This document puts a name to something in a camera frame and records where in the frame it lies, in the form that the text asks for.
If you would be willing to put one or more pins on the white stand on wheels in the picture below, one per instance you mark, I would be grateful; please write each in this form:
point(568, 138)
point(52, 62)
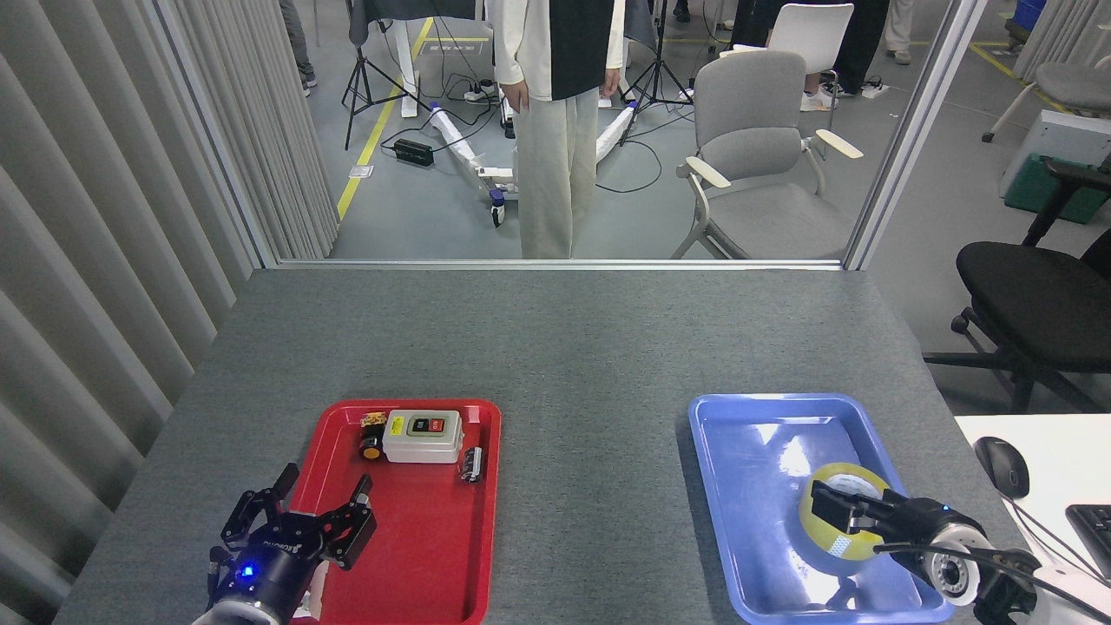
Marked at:
point(460, 143)

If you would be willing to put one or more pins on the background person in beige trousers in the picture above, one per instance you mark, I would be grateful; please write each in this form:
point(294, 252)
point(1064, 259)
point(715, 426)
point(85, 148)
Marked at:
point(901, 30)

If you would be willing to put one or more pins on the black computer mouse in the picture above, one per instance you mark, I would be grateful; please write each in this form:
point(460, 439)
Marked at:
point(1002, 467)

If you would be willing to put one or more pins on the silver post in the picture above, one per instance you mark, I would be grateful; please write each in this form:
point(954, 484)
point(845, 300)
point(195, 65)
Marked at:
point(916, 130)
point(217, 139)

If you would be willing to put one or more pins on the green box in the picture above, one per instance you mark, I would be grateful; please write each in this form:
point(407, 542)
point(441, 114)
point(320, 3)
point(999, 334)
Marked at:
point(1033, 187)

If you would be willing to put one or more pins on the person's right hand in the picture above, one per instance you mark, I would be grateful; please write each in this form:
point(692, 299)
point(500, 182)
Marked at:
point(516, 97)

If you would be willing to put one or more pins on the white plastic chair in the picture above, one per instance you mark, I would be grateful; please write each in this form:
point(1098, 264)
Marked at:
point(811, 30)

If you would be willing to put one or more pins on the white side table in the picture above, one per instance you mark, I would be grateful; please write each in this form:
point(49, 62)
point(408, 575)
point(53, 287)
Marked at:
point(1068, 460)

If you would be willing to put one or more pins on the red plastic tray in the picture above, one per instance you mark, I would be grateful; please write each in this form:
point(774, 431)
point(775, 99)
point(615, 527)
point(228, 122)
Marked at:
point(425, 538)

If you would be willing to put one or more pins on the pale grey box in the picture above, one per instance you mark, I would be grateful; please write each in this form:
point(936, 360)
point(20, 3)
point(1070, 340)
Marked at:
point(1059, 134)

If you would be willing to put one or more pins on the yellow tape roll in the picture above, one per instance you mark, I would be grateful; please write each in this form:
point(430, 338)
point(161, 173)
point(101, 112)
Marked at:
point(820, 538)

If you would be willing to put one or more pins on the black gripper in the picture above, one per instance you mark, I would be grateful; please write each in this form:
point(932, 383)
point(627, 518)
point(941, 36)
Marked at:
point(269, 573)
point(920, 525)

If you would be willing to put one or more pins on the grey armchair with white armrests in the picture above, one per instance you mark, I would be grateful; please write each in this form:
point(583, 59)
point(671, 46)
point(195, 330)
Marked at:
point(764, 156)

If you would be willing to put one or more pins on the small black electrical component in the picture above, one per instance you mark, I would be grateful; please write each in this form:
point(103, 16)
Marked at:
point(471, 464)

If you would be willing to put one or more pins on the silver horizontal rail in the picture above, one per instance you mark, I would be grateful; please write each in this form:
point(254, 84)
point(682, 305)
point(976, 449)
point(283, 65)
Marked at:
point(555, 264)

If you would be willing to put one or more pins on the blue plastic tray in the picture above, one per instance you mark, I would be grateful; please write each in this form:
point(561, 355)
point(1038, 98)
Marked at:
point(755, 503)

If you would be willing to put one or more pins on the black office chair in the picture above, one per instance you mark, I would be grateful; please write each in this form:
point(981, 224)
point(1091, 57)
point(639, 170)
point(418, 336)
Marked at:
point(1033, 304)

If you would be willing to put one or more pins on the white two-button switch box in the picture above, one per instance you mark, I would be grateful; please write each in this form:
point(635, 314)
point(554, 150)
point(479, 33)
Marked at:
point(424, 443)

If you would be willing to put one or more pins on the black tripod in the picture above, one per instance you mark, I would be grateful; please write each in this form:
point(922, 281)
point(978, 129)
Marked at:
point(361, 82)
point(657, 78)

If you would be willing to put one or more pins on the person's left hand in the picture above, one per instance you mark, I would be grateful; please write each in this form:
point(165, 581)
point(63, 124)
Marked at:
point(610, 81)

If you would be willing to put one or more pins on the black keyboard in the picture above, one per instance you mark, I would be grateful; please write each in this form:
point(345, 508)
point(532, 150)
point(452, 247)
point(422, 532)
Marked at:
point(1095, 534)

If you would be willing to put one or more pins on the black push button orange cap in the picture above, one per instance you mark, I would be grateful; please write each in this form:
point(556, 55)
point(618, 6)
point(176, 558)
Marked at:
point(372, 443)

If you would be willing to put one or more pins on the grey vertical blinds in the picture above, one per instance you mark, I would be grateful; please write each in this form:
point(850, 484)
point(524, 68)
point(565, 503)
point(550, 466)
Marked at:
point(87, 217)

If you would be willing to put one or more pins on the background person in dark trousers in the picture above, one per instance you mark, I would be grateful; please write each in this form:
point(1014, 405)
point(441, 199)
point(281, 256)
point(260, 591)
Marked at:
point(297, 43)

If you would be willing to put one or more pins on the grey upholstered chair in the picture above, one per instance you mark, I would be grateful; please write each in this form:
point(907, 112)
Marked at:
point(1072, 87)

